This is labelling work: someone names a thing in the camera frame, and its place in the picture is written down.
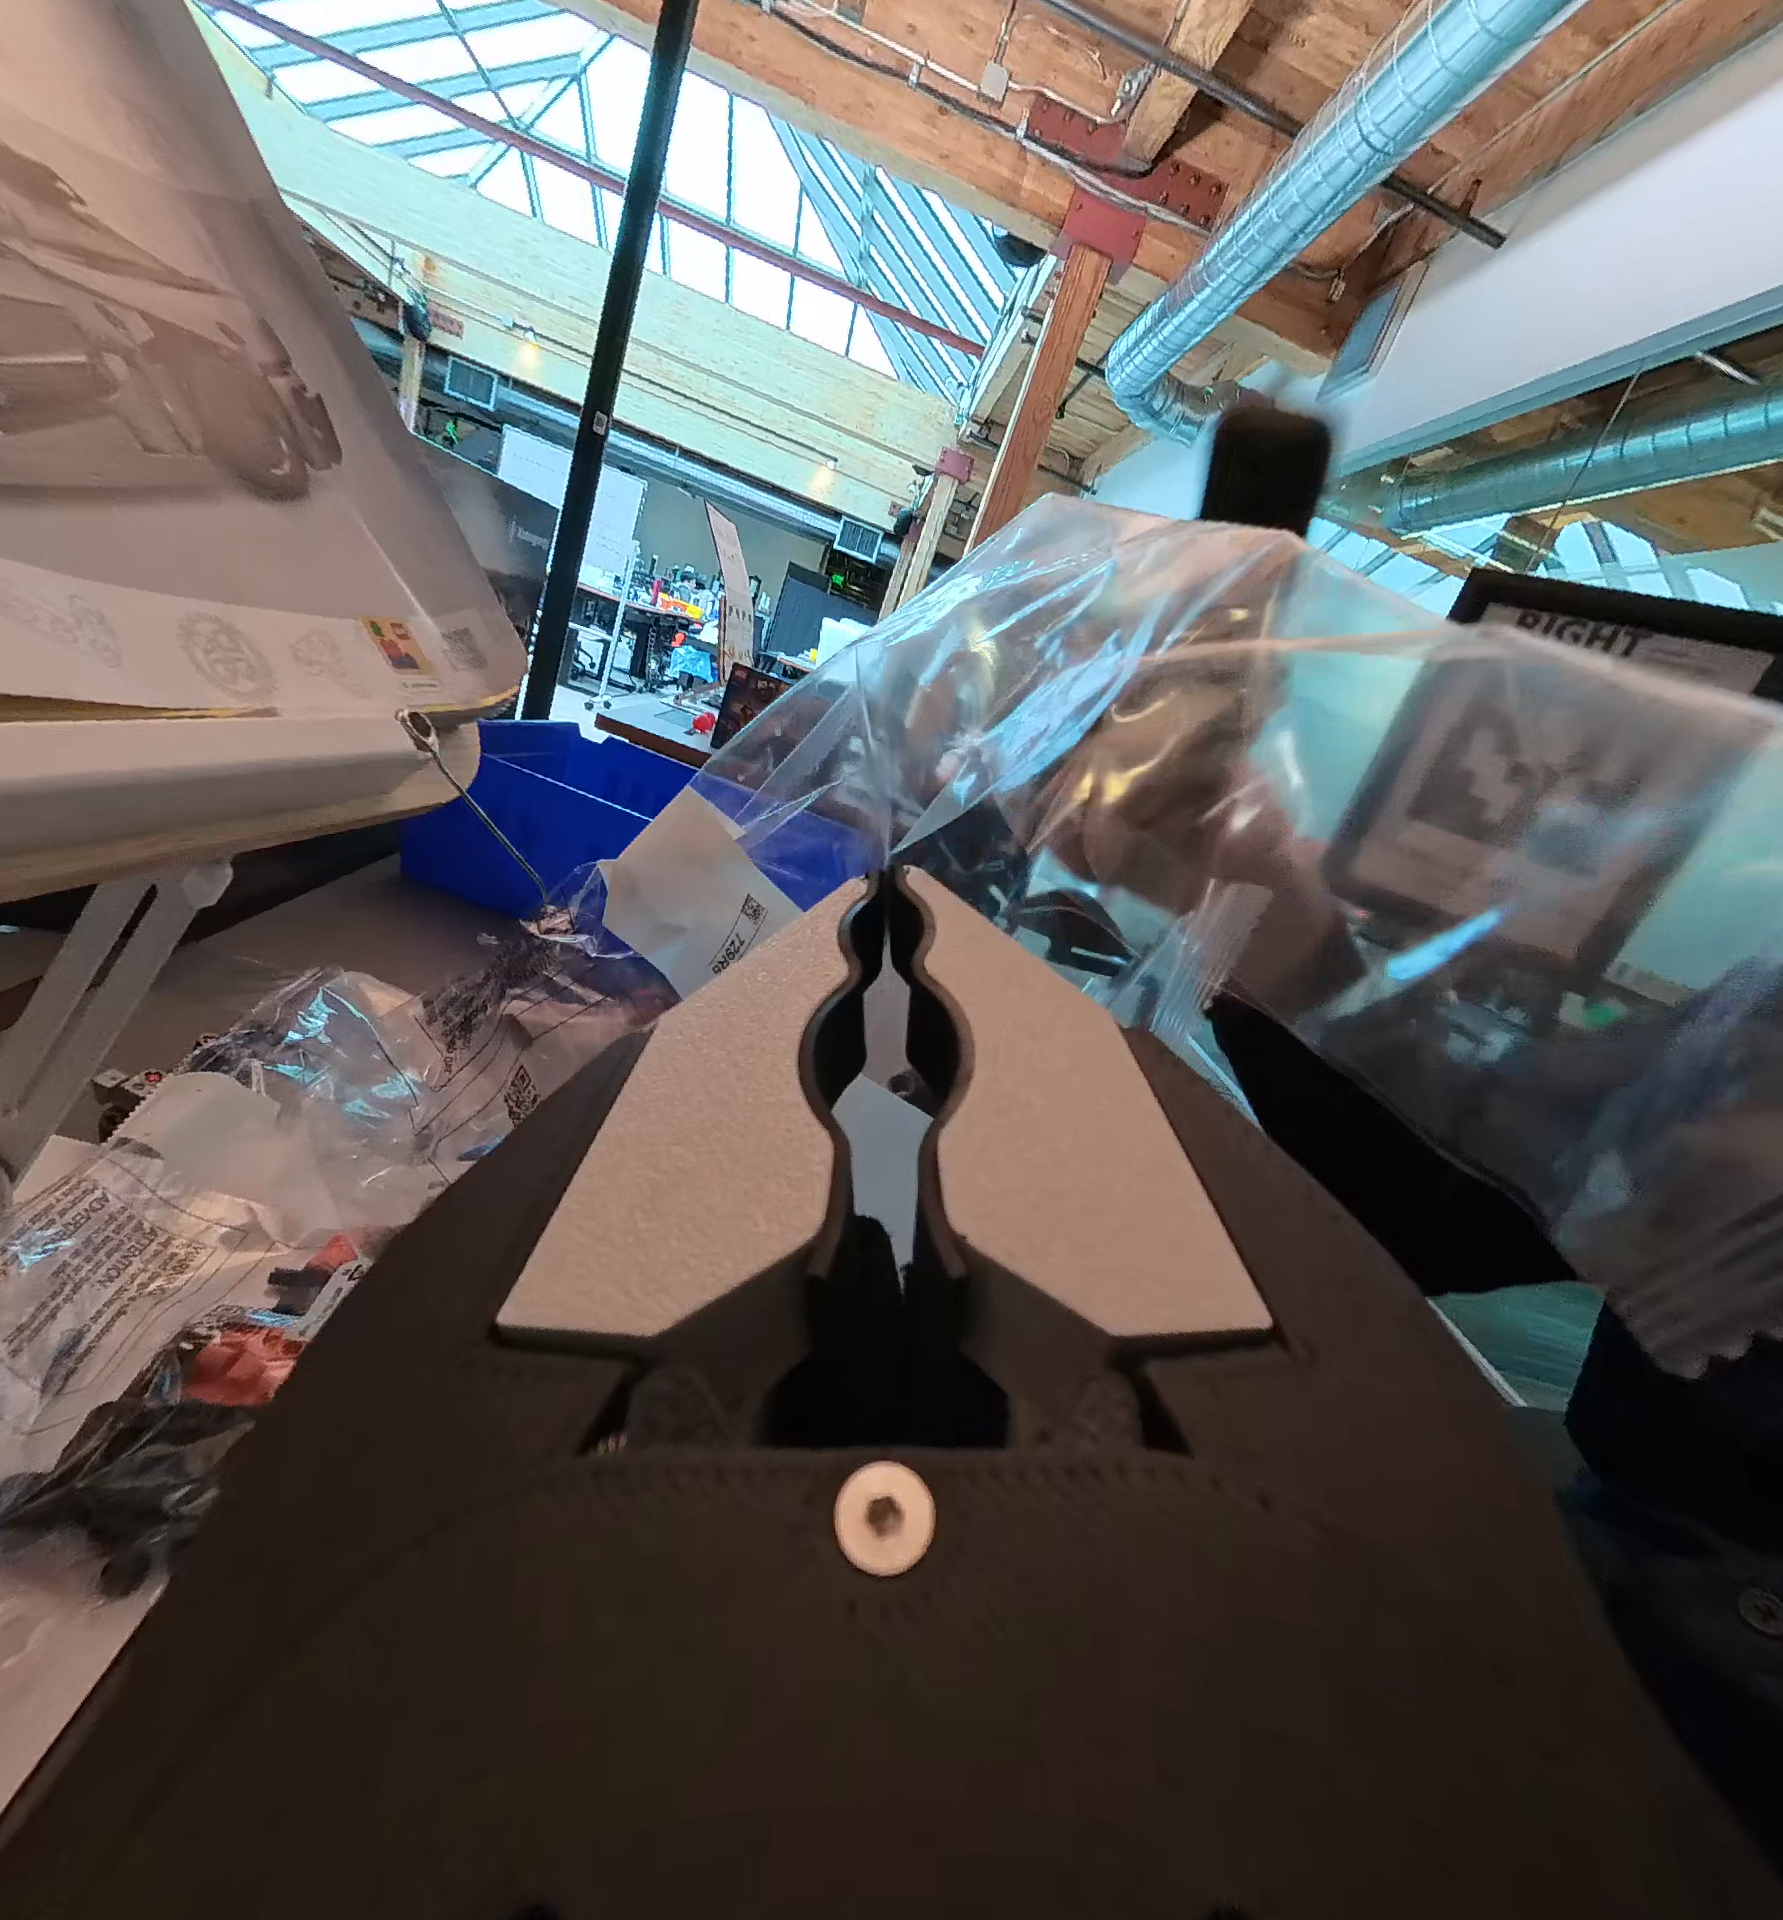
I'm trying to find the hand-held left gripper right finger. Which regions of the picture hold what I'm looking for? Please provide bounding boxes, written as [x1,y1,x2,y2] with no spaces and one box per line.
[893,870,1278,1450]

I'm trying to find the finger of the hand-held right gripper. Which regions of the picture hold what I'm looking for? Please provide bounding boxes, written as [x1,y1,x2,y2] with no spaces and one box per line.
[888,747,1107,875]

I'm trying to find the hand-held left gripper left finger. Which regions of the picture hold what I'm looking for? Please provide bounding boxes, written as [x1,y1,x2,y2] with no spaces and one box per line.
[492,870,900,1450]

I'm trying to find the clear bag white strip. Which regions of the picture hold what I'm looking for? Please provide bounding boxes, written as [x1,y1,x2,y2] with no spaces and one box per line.
[546,495,1783,1383]

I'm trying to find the person's right forearm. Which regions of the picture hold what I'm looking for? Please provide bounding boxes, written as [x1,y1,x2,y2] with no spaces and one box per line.
[1207,990,1582,1298]

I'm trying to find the red lego set box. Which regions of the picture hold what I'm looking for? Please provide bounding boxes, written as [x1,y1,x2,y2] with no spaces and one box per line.
[712,664,798,752]

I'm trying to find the large clear lego parts bag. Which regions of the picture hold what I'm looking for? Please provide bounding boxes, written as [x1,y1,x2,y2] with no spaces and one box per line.
[194,944,684,1194]

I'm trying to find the blue plastic bin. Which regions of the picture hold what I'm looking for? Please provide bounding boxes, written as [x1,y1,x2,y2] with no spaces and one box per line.
[400,720,841,919]

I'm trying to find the clear bag over white base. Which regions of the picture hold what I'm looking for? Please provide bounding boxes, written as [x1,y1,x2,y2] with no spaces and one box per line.
[0,1073,326,1427]

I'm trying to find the black vertical pole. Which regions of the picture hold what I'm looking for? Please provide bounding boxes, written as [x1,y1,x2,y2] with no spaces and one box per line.
[520,0,701,726]

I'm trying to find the clear bag black orange parts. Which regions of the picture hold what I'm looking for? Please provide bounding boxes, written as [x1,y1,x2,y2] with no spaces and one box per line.
[0,1275,375,1605]

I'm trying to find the person's torso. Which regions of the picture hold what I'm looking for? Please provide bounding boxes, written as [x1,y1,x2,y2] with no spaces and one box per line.
[1558,1289,1783,1920]

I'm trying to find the instruction booklet stack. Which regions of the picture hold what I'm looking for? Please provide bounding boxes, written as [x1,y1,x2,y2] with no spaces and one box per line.
[0,0,529,726]

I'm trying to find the wooden support post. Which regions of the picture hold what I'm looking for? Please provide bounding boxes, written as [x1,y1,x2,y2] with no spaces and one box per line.
[966,245,1121,560]

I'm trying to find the silver ventilation duct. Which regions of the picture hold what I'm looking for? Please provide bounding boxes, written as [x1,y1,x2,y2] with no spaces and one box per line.
[1105,0,1582,440]
[1327,352,1783,537]

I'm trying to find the grey cable white plug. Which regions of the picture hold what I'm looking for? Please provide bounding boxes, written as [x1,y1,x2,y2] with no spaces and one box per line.
[398,710,555,919]

